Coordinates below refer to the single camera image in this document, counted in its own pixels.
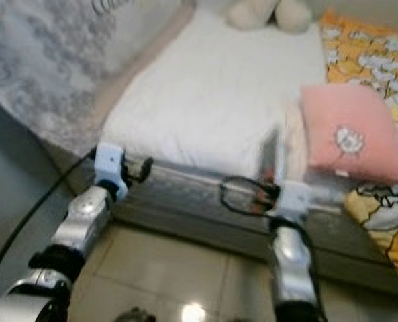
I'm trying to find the grey floral pillow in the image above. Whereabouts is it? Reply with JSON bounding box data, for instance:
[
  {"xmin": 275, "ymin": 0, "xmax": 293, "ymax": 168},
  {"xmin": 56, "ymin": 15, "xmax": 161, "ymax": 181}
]
[{"xmin": 0, "ymin": 0, "xmax": 181, "ymax": 159}]

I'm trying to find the pink sheep print pillow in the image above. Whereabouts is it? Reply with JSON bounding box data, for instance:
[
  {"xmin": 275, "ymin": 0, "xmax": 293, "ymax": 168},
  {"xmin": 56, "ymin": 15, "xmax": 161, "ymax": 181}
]
[{"xmin": 299, "ymin": 83, "xmax": 398, "ymax": 188}]

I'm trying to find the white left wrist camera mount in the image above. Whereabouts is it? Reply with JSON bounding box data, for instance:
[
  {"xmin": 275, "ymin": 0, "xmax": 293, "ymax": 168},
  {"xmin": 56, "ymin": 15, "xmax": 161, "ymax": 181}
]
[{"xmin": 94, "ymin": 142, "xmax": 130, "ymax": 201}]

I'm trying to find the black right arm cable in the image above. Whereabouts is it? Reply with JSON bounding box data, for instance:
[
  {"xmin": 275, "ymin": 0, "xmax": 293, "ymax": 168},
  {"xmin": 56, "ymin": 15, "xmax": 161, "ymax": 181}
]
[{"xmin": 219, "ymin": 175, "xmax": 277, "ymax": 216}]

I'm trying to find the orange cartoon print blanket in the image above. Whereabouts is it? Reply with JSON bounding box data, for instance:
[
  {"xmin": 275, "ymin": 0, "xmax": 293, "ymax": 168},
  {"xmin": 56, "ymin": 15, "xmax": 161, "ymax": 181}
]
[{"xmin": 319, "ymin": 7, "xmax": 398, "ymax": 290}]

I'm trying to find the beige plush toy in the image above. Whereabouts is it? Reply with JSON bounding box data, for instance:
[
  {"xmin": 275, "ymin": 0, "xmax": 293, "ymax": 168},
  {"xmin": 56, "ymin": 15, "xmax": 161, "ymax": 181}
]
[{"xmin": 225, "ymin": 0, "xmax": 314, "ymax": 34}]

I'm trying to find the grey white-edged item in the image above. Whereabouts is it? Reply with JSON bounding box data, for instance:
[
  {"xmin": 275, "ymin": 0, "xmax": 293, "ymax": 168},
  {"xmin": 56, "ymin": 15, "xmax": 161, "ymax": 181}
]
[{"xmin": 258, "ymin": 125, "xmax": 289, "ymax": 186}]

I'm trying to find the white quilt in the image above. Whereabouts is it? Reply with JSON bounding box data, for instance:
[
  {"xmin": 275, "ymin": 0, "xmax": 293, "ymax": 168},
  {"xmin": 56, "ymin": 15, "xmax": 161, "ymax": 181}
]
[{"xmin": 101, "ymin": 9, "xmax": 328, "ymax": 178}]

